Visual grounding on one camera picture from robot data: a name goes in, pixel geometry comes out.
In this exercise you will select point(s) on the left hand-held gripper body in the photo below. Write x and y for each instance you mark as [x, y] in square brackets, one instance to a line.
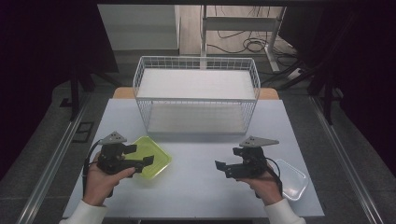
[110, 158]

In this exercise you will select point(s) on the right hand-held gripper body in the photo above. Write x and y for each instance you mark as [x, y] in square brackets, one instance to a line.
[253, 163]

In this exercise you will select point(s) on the green plastic container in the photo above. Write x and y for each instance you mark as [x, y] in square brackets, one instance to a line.
[157, 157]

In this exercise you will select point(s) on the white translucent plastic container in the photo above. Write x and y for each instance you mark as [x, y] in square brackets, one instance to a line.
[294, 180]

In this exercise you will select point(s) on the person's right hand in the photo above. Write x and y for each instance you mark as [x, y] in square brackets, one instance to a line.
[267, 186]

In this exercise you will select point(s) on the person's left hand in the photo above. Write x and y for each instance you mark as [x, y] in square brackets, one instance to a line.
[98, 183]

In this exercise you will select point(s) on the wooden table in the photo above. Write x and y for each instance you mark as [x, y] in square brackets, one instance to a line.
[123, 92]

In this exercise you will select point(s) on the black stand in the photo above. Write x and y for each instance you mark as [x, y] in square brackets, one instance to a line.
[327, 93]
[74, 93]

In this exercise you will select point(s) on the white power strip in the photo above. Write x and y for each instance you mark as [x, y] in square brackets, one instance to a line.
[295, 74]

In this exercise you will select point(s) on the white cabinet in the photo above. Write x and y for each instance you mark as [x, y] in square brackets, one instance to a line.
[140, 28]

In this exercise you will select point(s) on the black floor bracket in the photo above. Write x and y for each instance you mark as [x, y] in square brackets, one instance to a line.
[83, 132]

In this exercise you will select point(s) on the aluminium rail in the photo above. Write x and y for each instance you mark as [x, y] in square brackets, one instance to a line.
[53, 161]
[345, 161]

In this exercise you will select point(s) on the white metal desk frame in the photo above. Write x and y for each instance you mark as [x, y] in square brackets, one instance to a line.
[239, 24]

